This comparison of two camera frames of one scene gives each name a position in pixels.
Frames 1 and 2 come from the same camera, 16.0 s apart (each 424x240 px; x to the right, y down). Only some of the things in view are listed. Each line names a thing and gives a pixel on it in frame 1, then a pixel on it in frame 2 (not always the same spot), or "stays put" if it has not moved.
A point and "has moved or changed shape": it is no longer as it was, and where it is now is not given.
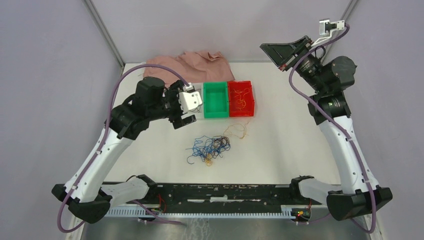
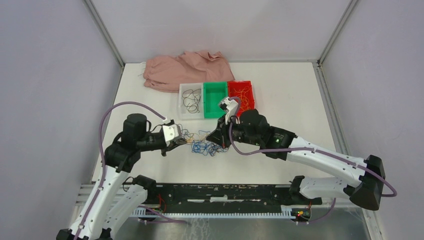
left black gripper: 177,120 to 173,144
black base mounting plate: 286,193 stays put
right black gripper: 280,52 to 216,135
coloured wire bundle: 208,147 has moved or changed shape
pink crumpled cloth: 193,66 stays put
